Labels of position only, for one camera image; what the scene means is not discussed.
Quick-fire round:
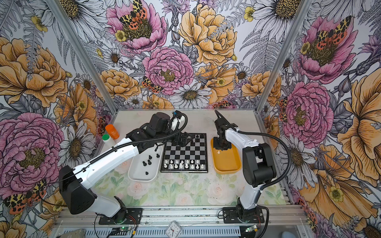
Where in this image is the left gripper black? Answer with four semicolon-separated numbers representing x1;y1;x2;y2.
156;127;193;147

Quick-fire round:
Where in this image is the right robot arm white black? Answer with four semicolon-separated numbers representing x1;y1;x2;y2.
211;116;276;223

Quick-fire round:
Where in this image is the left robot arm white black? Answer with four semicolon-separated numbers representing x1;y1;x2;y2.
58;111;190;224

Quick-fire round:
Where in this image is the black white chess board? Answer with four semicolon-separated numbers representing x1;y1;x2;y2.
160;133;208;173

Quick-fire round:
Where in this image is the yellow plastic tray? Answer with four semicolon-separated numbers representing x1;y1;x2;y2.
211;137;242;175

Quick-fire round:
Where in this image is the white plastic tray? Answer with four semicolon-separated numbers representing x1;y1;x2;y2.
128;146;164;182

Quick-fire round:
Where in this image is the orange bottle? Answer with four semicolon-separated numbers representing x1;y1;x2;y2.
105;124;120;140

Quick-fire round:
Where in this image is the white bottle green cap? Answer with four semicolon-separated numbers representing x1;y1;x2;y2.
102;134;116;148

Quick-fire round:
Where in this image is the small white clock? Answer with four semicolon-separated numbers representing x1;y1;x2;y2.
165;221;182;238

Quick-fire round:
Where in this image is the right black corrugated cable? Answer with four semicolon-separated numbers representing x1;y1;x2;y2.
214;109;292;191

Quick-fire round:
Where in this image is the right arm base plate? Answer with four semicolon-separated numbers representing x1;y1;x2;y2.
222;206;265;224

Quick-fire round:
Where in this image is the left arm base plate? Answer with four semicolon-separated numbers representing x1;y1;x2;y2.
98;208;143;225

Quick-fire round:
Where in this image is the aluminium frame rail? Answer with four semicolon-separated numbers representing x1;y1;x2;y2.
54;204;308;228

